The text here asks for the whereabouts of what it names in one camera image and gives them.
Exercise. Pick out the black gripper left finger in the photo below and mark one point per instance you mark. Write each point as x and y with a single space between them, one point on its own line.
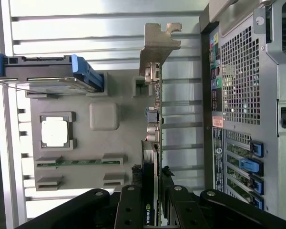
128 210

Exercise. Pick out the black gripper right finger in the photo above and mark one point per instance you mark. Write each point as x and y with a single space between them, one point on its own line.
188 210

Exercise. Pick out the green RAM stick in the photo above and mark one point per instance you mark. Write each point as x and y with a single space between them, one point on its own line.
85 162

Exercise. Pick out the grey parts rack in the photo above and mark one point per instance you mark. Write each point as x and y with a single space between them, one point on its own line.
109 148

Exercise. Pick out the blue slot clip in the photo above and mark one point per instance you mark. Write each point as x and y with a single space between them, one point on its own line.
250 166
257 186
257 149
258 202

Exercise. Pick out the silver CPU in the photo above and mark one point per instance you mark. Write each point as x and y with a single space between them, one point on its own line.
54 133

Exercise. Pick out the grey open PC case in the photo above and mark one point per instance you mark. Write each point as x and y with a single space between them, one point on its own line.
283 83

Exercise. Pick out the hard disk blue carrier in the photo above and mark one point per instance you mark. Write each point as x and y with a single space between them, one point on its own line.
38 66

